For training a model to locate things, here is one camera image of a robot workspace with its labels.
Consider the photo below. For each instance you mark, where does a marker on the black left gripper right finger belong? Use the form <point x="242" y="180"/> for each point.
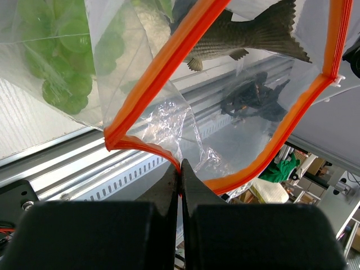
<point x="219" y="235"/>

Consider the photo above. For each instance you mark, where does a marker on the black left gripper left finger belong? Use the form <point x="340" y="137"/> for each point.
<point x="138" y="234"/>

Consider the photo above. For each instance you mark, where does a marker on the clear orange-zipper zip bag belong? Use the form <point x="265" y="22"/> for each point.
<point x="123" y="87"/>

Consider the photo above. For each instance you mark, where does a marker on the white toy cauliflower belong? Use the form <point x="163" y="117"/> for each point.
<point x="137" y="31"/>

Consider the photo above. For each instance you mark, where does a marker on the grey toy fish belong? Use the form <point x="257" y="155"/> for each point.
<point x="270" y="31"/>

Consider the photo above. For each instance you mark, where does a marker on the green toy lettuce leaf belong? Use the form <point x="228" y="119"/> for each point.
<point x="58" y="50"/>

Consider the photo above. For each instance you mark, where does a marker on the white slotted cable duct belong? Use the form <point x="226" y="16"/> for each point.
<point x="113" y="181"/>

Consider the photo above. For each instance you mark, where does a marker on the aluminium front rail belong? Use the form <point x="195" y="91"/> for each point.
<point x="60" y="158"/>

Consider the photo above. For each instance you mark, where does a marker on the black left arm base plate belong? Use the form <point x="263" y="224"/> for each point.
<point x="15" y="195"/>

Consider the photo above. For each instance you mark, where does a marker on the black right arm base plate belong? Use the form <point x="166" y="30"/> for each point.
<point x="253" y="98"/>

